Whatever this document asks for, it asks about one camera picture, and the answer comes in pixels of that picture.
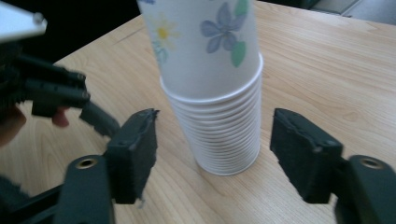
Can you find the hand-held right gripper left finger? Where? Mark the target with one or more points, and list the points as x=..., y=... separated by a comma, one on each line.
x=132, y=155

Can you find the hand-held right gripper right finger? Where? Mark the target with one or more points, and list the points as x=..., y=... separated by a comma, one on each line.
x=306, y=155

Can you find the stack of white paper cups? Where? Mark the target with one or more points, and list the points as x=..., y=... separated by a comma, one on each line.
x=214, y=124

